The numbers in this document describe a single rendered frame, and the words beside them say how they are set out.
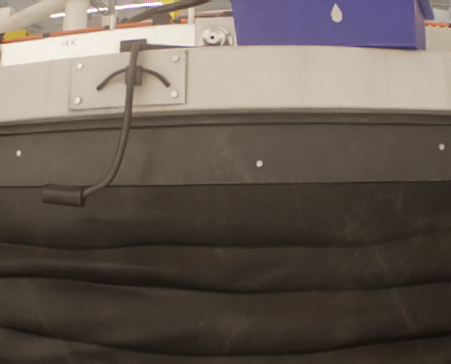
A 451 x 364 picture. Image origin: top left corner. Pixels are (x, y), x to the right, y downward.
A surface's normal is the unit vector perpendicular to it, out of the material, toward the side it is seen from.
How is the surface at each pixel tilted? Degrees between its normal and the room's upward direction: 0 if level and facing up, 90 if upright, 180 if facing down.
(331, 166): 90
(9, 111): 90
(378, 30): 95
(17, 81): 90
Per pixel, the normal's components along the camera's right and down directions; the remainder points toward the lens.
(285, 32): -0.33, 0.01
